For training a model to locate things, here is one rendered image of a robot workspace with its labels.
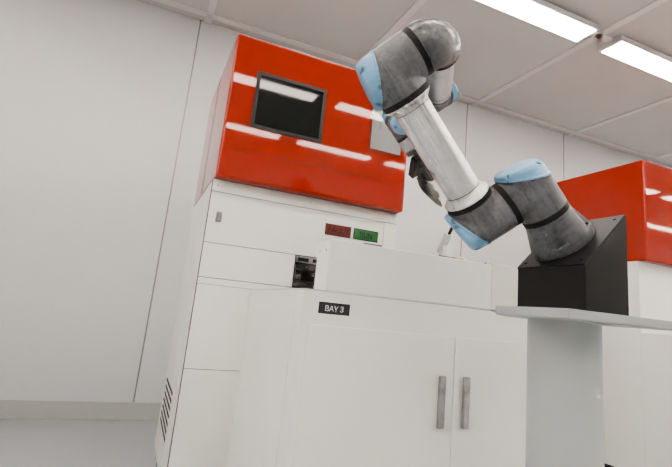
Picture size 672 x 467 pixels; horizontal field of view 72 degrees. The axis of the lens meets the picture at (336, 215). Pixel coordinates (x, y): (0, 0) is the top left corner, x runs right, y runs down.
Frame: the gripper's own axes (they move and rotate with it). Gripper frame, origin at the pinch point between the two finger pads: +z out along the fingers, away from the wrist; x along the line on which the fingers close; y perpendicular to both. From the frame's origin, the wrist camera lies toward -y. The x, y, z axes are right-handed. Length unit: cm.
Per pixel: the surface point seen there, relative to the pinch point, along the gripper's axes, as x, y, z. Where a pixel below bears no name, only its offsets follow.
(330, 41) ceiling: 82, -195, -102
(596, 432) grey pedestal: -27, 59, 46
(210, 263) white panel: -76, -37, -26
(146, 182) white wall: -86, -187, -86
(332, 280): -50, 22, -6
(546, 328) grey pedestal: -20, 51, 26
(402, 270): -31.5, 18.1, 4.7
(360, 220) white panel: -16, -49, -3
